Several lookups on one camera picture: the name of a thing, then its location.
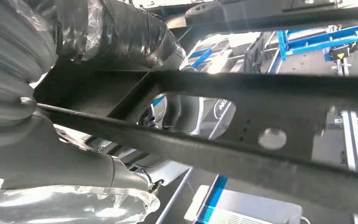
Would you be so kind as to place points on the blue machine frame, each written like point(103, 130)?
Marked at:
point(321, 41)

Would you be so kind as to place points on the white box with blue stripe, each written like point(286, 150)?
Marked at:
point(253, 207)

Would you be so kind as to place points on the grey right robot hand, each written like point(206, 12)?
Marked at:
point(58, 167)

